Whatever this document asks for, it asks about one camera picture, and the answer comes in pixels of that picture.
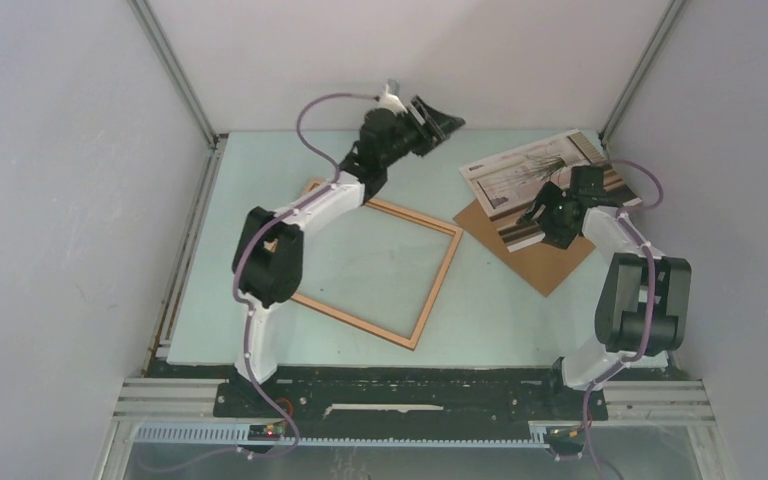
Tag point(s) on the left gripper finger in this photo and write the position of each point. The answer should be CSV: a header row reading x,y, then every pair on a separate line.
x,y
426,141
432,119

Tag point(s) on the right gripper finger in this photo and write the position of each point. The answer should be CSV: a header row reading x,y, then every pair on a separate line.
x,y
543,208
560,237

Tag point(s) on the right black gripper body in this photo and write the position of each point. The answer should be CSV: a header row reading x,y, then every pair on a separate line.
x,y
556,214

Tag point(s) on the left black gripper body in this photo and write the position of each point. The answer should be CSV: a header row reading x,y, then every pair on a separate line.
x,y
410,134

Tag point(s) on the brown cardboard backing board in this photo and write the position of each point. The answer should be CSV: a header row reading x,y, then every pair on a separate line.
x,y
542,266

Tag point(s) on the printed plant photo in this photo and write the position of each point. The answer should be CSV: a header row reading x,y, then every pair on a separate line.
x,y
506,183

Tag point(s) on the light wooden picture frame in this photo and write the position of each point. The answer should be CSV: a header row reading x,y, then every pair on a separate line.
x,y
437,278

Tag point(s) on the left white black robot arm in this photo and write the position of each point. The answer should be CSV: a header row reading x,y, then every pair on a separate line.
x,y
268,263

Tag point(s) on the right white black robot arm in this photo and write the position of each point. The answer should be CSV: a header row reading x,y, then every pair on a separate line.
x,y
643,305

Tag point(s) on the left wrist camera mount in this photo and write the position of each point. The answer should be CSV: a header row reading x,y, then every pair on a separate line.
x,y
388,98

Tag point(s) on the right aluminium corner post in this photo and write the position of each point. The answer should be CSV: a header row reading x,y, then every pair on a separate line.
x,y
652,49

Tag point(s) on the aluminium corner post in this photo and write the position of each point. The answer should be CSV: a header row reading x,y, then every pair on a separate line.
x,y
652,49
157,38

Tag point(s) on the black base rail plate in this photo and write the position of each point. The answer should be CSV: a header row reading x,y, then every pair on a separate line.
x,y
407,403

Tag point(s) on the left aluminium corner post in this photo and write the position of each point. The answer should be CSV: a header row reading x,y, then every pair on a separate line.
x,y
157,38

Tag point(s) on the white toothed cable duct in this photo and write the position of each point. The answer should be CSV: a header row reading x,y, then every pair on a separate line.
x,y
228,434

